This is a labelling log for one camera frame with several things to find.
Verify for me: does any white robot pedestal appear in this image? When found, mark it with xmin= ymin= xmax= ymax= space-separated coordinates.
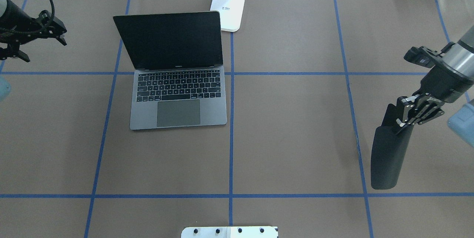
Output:
xmin=181 ymin=226 xmax=279 ymax=238

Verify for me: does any black mouse pad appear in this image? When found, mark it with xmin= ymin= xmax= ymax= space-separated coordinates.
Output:
xmin=370 ymin=104 xmax=414 ymax=190

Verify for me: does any white desk lamp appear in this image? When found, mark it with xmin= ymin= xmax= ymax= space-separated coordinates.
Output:
xmin=210 ymin=0 xmax=245 ymax=32

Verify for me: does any grey laptop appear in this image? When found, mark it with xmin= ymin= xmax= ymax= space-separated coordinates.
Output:
xmin=113 ymin=11 xmax=227 ymax=130

